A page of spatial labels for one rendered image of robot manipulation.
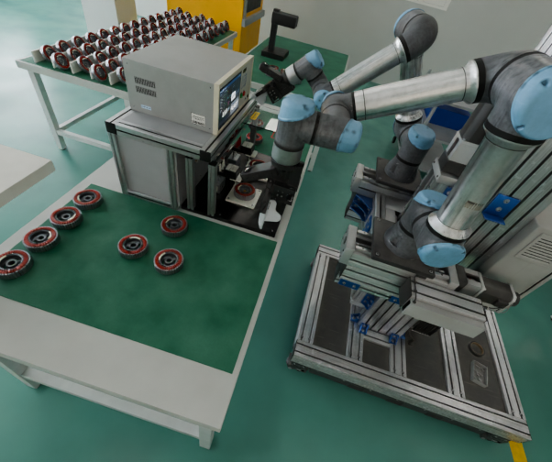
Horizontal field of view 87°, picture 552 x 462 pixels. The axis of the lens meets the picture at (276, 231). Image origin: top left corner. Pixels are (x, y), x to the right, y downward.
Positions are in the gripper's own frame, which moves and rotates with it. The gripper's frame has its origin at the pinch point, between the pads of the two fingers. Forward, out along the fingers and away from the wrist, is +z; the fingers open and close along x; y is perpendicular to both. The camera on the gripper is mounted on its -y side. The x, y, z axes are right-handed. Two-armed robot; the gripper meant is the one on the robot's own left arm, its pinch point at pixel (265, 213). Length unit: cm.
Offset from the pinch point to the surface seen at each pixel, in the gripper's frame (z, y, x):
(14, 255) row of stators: 37, -83, -23
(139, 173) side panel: 26, -64, 27
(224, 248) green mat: 40.2, -16.8, 13.1
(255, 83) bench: 41, -67, 204
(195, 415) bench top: 40, 0, -48
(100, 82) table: 40, -159, 121
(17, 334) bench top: 40, -61, -45
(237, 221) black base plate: 38, -17, 30
